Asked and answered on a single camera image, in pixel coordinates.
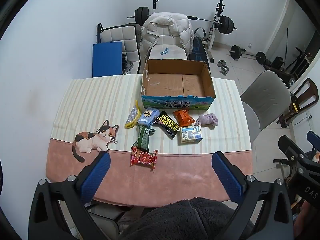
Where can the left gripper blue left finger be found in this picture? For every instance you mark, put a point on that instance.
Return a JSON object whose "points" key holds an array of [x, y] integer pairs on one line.
{"points": [[92, 175]]}

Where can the brown wooden chair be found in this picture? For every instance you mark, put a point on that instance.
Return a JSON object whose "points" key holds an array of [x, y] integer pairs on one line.
{"points": [[302, 99]]}

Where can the purple cloth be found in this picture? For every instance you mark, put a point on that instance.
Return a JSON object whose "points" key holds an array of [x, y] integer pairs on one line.
{"points": [[207, 119]]}

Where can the cream blue tissue pack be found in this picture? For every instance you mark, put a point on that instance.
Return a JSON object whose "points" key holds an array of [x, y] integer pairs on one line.
{"points": [[190, 134]]}

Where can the dark fleece garment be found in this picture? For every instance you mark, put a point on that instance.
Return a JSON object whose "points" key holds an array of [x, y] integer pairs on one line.
{"points": [[197, 218]]}

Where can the green wipes packet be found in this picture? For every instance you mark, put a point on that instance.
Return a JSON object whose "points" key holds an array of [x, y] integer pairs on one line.
{"points": [[142, 143]]}

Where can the small blue packet on seat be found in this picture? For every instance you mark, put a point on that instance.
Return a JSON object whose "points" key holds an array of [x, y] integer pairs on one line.
{"points": [[165, 51]]}

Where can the orange snack packet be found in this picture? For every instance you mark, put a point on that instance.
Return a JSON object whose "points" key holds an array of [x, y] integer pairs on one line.
{"points": [[183, 118]]}

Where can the white quilted cushion panel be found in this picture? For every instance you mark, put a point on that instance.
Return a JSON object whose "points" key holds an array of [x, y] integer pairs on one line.
{"points": [[127, 35]]}

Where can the blue black weight bench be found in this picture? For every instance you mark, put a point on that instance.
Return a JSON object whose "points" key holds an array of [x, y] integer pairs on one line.
{"points": [[198, 52]]}

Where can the white puffer jacket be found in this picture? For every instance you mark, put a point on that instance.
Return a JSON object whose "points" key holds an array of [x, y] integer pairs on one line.
{"points": [[162, 27]]}

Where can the black shoe shine wipes pack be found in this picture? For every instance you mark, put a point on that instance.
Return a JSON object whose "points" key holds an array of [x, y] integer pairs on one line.
{"points": [[167, 124]]}

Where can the open cardboard box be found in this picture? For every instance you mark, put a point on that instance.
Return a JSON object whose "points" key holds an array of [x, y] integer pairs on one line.
{"points": [[177, 84]]}

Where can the yellow silver scrubber pack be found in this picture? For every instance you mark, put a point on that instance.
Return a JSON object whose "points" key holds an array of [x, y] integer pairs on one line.
{"points": [[133, 116]]}

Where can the chrome dumbbell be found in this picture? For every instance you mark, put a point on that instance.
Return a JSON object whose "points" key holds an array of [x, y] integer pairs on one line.
{"points": [[224, 69]]}

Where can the blue folded mat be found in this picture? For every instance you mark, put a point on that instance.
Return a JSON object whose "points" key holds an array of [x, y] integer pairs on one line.
{"points": [[107, 59]]}

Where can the red snack packet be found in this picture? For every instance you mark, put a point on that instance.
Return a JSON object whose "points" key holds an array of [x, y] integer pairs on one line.
{"points": [[139, 157]]}

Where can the white chair with seat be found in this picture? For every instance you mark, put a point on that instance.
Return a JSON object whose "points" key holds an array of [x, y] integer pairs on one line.
{"points": [[167, 50]]}

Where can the grey chair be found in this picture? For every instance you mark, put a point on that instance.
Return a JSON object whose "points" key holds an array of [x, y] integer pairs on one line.
{"points": [[264, 101]]}

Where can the black barbell on floor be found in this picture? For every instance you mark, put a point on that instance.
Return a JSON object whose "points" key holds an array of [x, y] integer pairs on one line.
{"points": [[236, 52]]}

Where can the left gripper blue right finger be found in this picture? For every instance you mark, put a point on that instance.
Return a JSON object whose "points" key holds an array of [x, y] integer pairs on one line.
{"points": [[230, 177]]}

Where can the light blue tissue pack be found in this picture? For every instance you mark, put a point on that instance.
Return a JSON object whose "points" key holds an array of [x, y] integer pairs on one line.
{"points": [[148, 117]]}

